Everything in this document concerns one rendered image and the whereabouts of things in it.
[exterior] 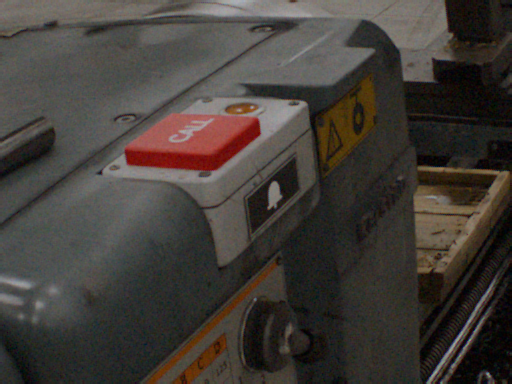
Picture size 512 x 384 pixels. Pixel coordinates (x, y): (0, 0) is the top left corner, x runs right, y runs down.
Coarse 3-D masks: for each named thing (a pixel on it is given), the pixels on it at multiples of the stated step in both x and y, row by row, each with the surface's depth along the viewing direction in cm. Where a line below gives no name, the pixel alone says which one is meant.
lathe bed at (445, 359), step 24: (432, 48) 231; (480, 168) 177; (504, 168) 172; (504, 216) 163; (504, 240) 167; (480, 264) 161; (504, 264) 170; (456, 288) 145; (480, 288) 155; (504, 288) 170; (432, 312) 140; (456, 312) 149; (480, 312) 158; (432, 336) 144; (456, 336) 147; (432, 360) 140; (456, 360) 152
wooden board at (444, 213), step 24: (432, 168) 164; (432, 192) 162; (480, 192) 160; (504, 192) 157; (432, 216) 155; (456, 216) 154; (480, 216) 148; (432, 240) 148; (456, 240) 142; (480, 240) 149; (456, 264) 139; (432, 288) 136
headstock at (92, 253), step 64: (0, 64) 101; (64, 64) 97; (128, 64) 94; (192, 64) 92; (256, 64) 90; (384, 64) 99; (0, 128) 84; (64, 128) 82; (128, 128) 80; (320, 128) 88; (384, 128) 100; (0, 192) 72; (64, 192) 71; (128, 192) 70; (320, 192) 84; (384, 192) 100; (0, 256) 63; (64, 256) 62; (128, 256) 64; (192, 256) 69; (256, 256) 76; (320, 256) 91; (384, 256) 101; (0, 320) 59; (64, 320) 59; (128, 320) 63; (192, 320) 69; (256, 320) 82; (320, 320) 93; (384, 320) 102
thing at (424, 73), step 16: (400, 48) 194; (416, 64) 185; (416, 80) 178; (432, 80) 177; (416, 96) 179; (432, 96) 178; (448, 96) 177; (464, 96) 175; (480, 96) 174; (496, 96) 173; (448, 112) 178; (464, 112) 176; (480, 112) 175; (496, 112) 174
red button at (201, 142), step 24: (168, 120) 77; (192, 120) 76; (216, 120) 76; (240, 120) 75; (144, 144) 73; (168, 144) 73; (192, 144) 72; (216, 144) 72; (240, 144) 74; (168, 168) 72; (192, 168) 72; (216, 168) 71
